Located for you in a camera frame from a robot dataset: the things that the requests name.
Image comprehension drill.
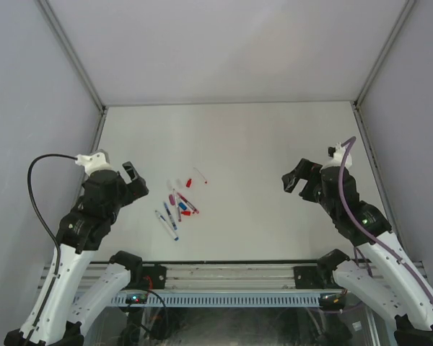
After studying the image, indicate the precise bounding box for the aluminium rail frame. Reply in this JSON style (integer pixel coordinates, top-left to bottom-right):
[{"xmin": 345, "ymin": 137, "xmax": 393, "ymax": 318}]
[{"xmin": 39, "ymin": 261, "xmax": 430, "ymax": 291}]

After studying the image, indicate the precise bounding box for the perforated blue cable tray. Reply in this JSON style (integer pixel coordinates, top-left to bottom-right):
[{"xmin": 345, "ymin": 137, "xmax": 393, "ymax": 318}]
[{"xmin": 110, "ymin": 291, "xmax": 322, "ymax": 308}]

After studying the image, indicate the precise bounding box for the thin red tipped refill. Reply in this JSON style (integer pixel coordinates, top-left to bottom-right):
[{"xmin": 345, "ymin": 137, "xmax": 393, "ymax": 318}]
[{"xmin": 193, "ymin": 167, "xmax": 208, "ymax": 185}]

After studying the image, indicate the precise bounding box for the white marker blue end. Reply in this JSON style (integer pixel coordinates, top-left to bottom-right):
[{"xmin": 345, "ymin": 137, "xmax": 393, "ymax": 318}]
[{"xmin": 154, "ymin": 210, "xmax": 179, "ymax": 241}]

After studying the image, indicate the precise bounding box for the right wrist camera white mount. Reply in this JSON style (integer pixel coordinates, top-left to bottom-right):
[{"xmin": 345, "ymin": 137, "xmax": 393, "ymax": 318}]
[{"xmin": 322, "ymin": 143, "xmax": 352, "ymax": 169}]

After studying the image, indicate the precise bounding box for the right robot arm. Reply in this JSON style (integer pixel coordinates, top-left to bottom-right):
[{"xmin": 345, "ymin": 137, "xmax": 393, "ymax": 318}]
[{"xmin": 281, "ymin": 159, "xmax": 433, "ymax": 345}]

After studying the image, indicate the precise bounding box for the pink white pen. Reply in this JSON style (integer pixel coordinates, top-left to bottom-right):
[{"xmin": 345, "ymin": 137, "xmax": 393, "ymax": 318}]
[{"xmin": 172, "ymin": 189, "xmax": 182, "ymax": 223}]

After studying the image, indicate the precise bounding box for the red white pen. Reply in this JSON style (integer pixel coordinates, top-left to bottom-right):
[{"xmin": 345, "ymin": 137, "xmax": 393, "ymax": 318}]
[{"xmin": 177, "ymin": 192, "xmax": 200, "ymax": 214}]

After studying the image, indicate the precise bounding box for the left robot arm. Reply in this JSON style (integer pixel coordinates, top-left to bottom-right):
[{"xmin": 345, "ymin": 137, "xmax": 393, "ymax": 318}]
[{"xmin": 4, "ymin": 154, "xmax": 149, "ymax": 345}]

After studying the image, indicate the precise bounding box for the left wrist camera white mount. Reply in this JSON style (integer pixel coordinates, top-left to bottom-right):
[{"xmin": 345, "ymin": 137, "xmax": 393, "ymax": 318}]
[{"xmin": 75, "ymin": 149, "xmax": 113, "ymax": 177}]

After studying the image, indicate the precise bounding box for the black cable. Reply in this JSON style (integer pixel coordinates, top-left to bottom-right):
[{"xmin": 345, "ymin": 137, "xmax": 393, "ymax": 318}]
[{"xmin": 21, "ymin": 154, "xmax": 77, "ymax": 346}]

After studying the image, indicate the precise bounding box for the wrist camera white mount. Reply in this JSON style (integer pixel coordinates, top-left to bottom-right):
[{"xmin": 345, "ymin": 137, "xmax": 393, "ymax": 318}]
[
  {"xmin": 322, "ymin": 143, "xmax": 352, "ymax": 169},
  {"xmin": 75, "ymin": 149, "xmax": 113, "ymax": 177}
]

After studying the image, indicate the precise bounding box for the white pen blue print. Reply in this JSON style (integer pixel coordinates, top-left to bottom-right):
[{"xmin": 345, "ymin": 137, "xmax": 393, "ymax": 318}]
[{"xmin": 163, "ymin": 202, "xmax": 178, "ymax": 231}]

